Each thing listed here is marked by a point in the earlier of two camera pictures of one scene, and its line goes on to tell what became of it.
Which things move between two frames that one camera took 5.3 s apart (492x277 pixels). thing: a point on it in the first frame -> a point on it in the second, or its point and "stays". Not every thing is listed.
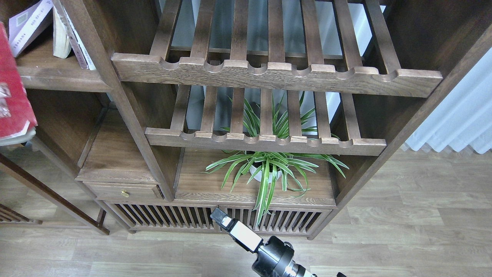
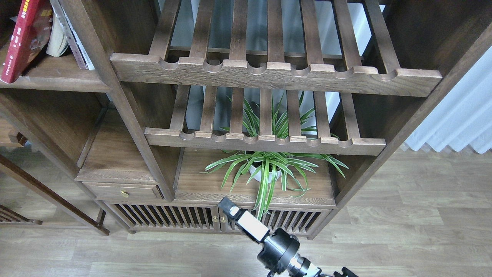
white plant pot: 258,176 stays
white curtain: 462,117 stays
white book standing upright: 83,57 stays
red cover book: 17,120 -> 32,31
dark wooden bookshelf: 273,111 stays
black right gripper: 274,259 -> 280,247
